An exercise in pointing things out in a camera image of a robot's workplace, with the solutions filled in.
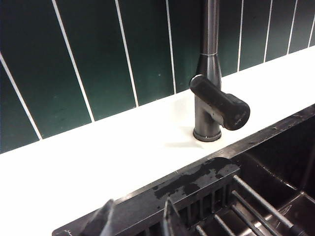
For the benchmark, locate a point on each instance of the black kitchen sink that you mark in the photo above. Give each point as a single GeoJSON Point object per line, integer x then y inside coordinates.
{"type": "Point", "coordinates": [278, 142]}

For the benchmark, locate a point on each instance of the dark metal faucet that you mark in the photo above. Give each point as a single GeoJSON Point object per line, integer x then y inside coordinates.
{"type": "Point", "coordinates": [209, 37]}

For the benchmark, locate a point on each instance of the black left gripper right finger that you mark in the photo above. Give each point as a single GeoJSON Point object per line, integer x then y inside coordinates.
{"type": "Point", "coordinates": [173, 221]}

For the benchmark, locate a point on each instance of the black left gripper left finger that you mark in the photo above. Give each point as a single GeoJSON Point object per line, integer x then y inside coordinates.
{"type": "Point", "coordinates": [101, 218]}

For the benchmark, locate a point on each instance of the black sink drain rack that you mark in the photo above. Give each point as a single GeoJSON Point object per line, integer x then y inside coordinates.
{"type": "Point", "coordinates": [197, 177]}

